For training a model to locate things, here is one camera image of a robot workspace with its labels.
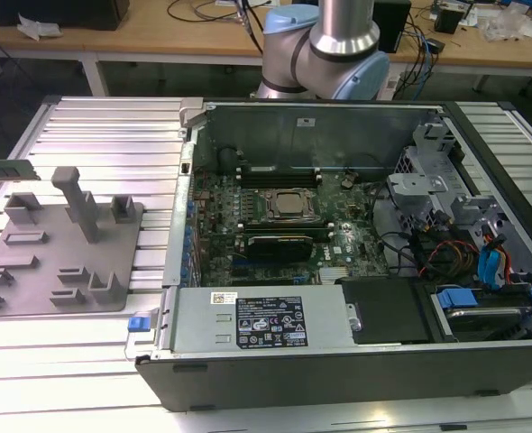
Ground green RAM stick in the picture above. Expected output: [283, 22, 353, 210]
[0, 158, 40, 183]

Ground black RAM slot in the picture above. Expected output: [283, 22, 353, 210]
[240, 176, 322, 189]
[238, 218, 330, 229]
[240, 165, 322, 180]

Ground metal socket cover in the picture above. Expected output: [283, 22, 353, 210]
[264, 187, 317, 221]

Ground silver CPU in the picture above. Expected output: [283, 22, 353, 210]
[276, 193, 311, 214]

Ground black graphics card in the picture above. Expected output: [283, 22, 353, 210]
[244, 233, 316, 263]

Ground silver chipset heat sink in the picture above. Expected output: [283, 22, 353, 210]
[318, 265, 353, 286]

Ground green motherboard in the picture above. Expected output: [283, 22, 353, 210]
[188, 169, 391, 288]

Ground grey power supply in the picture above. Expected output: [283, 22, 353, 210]
[170, 286, 353, 355]

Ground grey case hinge lever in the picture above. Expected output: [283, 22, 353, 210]
[179, 97, 205, 133]

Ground black disk bay cover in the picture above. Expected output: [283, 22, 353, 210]
[339, 278, 435, 345]

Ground metal drive cage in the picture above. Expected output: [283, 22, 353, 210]
[386, 120, 466, 223]

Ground black open PC case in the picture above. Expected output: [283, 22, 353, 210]
[125, 97, 532, 414]

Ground grey parts rack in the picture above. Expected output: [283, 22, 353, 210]
[0, 165, 145, 317]

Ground blue disk carrier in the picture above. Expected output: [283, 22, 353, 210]
[436, 288, 478, 310]

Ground wooden desk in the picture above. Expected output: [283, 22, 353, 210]
[0, 0, 532, 98]

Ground black hard disk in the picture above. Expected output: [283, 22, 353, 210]
[444, 306, 525, 340]

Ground large black box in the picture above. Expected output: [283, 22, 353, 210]
[0, 0, 130, 32]

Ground crumpled white paper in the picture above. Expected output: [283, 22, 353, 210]
[15, 12, 63, 42]

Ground clear plastic bags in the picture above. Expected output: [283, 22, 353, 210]
[479, 7, 532, 45]

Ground black looped cable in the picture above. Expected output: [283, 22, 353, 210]
[368, 183, 414, 272]

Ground red and orange wires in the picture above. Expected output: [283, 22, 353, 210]
[420, 240, 480, 277]

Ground blue network cable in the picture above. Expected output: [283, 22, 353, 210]
[420, 34, 435, 94]

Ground blue data wire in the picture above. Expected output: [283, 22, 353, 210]
[476, 245, 505, 290]

